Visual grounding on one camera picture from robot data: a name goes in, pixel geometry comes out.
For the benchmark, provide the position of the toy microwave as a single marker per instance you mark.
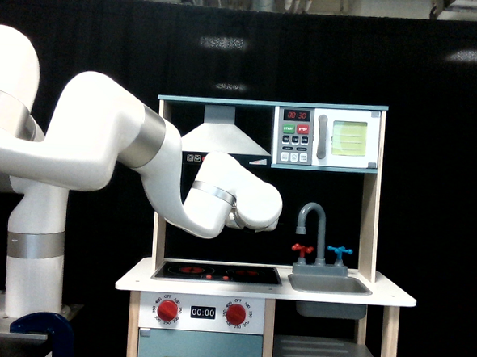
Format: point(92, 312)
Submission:
point(327, 137)

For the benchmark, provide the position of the black toy cooktop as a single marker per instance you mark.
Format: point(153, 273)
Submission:
point(209, 272)

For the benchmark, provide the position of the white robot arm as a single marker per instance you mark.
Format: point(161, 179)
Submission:
point(97, 124)

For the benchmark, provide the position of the right red oven knob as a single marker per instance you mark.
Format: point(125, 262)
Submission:
point(236, 314)

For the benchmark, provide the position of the teal toy oven door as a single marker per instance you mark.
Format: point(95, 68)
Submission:
point(183, 343)

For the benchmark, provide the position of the wooden toy kitchen frame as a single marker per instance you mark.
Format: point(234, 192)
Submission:
point(271, 309)

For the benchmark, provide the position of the red faucet handle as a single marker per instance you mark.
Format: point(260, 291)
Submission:
point(303, 251)

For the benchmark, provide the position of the grey toy sink basin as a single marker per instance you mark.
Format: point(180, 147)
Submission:
point(334, 285)

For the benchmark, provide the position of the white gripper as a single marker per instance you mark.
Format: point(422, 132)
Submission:
point(234, 221)

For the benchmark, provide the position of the silver toy range hood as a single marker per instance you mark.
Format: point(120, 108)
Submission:
point(218, 133)

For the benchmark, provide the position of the red oven knob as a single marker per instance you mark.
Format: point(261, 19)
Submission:
point(236, 314)
point(167, 310)

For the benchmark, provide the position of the blue faucet handle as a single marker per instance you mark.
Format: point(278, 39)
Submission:
point(339, 252)

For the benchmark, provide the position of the blue C-clamp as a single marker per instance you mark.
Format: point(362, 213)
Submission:
point(55, 325)

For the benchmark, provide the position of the black curtain backdrop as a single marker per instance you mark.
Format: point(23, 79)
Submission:
point(424, 71)

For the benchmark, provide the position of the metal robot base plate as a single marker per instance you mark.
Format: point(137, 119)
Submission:
point(68, 311)

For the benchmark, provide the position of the left red oven knob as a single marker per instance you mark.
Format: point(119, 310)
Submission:
point(167, 310)

